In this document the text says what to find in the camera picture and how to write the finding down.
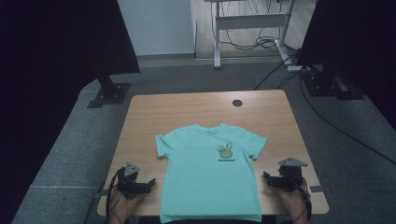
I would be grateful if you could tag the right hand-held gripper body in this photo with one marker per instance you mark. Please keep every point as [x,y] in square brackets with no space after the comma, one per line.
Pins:
[289,179]

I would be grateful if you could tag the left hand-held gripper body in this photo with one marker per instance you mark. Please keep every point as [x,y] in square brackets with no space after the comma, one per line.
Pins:
[128,183]

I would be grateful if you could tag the mint green t-shirt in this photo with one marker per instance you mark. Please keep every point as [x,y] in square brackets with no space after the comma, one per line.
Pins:
[205,183]

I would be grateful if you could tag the person's right hand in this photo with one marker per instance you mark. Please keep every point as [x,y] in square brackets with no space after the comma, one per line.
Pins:
[291,200]

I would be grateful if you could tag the person's left hand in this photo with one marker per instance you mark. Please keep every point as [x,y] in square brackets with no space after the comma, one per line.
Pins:
[126,205]

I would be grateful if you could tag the grey tape piece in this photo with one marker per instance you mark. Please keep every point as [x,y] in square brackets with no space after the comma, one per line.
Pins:
[316,188]
[101,194]

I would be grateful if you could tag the black stand base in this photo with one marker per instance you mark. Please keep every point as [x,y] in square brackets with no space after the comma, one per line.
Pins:
[110,91]
[323,84]

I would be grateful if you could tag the white power strip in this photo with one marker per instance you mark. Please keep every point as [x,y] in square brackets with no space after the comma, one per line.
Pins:
[294,68]

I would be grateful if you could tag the white desk frame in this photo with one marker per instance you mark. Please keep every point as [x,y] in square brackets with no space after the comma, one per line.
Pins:
[249,21]

